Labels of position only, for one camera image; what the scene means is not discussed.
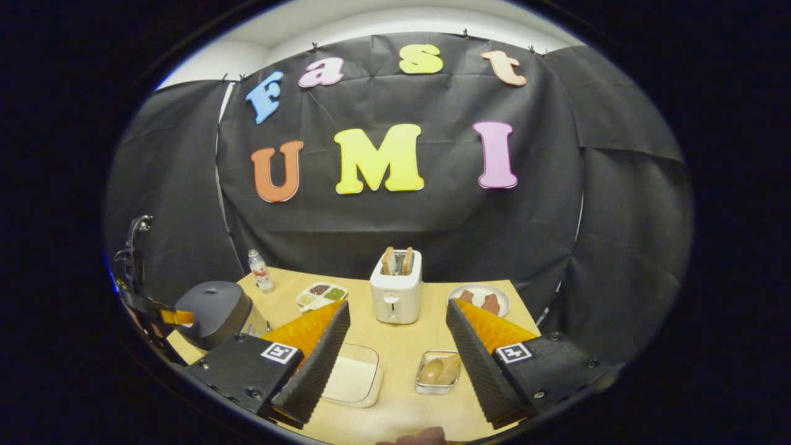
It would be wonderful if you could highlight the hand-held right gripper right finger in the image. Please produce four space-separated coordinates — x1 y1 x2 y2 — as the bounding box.
446 299 622 431

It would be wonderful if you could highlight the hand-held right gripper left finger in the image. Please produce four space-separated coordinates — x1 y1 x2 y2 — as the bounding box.
185 300 351 429

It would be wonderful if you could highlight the dark grey rice cooker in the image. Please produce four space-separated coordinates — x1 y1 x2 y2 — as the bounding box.
174 281 269 352

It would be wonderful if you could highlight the wooden spoon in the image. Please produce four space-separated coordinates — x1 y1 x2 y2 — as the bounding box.
419 354 461 385

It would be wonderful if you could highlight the clear chopstick holder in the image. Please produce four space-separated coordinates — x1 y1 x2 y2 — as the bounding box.
415 350 463 396

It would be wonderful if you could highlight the clear glass dish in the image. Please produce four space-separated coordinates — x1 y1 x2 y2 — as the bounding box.
320 343 384 409

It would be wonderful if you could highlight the white sectioned plate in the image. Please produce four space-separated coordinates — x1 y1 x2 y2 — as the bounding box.
295 282 349 313

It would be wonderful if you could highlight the round white plate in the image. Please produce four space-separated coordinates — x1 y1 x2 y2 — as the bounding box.
447 284 511 318

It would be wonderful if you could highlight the small plastic water bottle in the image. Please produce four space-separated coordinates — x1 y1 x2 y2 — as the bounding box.
248 249 275 294

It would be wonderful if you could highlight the white toaster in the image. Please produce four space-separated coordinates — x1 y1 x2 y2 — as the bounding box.
370 248 424 325

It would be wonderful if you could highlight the black backdrop cloth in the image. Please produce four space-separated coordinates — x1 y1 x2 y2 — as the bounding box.
105 31 693 365

